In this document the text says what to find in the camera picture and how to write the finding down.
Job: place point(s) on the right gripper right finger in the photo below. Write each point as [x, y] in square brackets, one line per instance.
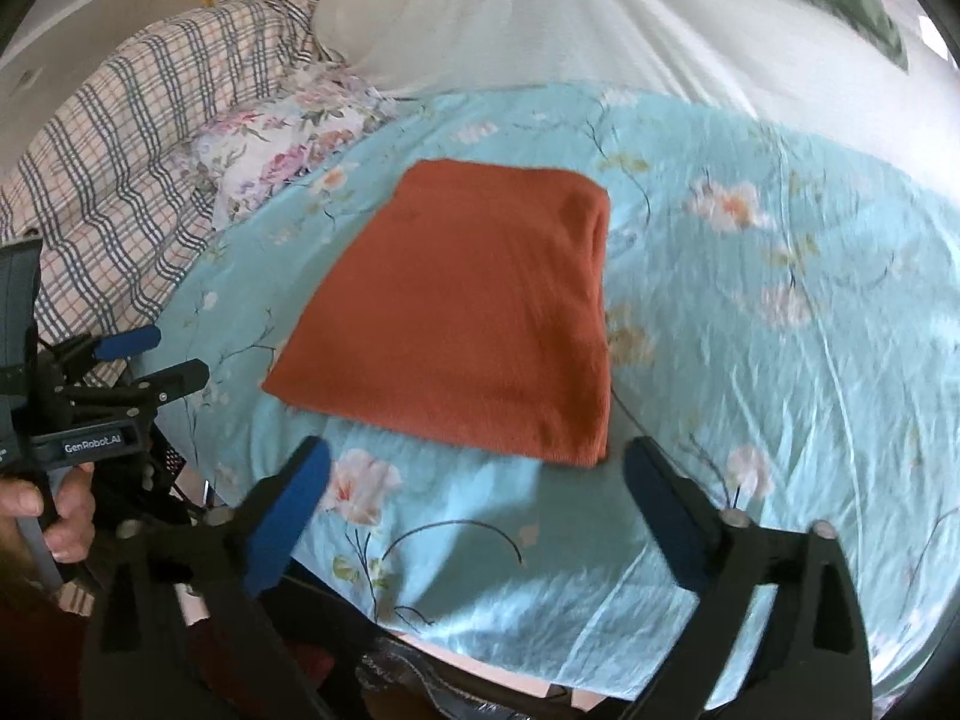
[686, 527]

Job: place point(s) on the pink floral pillow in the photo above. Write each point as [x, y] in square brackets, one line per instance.
[253, 151]

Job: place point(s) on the white striped quilt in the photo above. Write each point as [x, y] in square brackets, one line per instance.
[779, 61]

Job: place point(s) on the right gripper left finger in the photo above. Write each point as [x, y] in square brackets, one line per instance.
[269, 523]

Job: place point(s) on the plaid checked blanket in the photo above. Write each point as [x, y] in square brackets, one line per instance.
[105, 183]

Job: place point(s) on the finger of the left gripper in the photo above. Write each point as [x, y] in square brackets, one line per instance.
[127, 344]
[174, 383]

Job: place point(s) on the dark patterned bag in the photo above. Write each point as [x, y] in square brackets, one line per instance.
[392, 663]

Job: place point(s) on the red fleece left sleeve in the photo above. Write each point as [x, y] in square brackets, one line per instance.
[42, 652]

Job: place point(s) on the light blue floral bedsheet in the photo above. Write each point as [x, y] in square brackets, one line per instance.
[784, 322]

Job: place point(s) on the orange knit sweater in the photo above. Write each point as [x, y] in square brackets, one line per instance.
[469, 311]

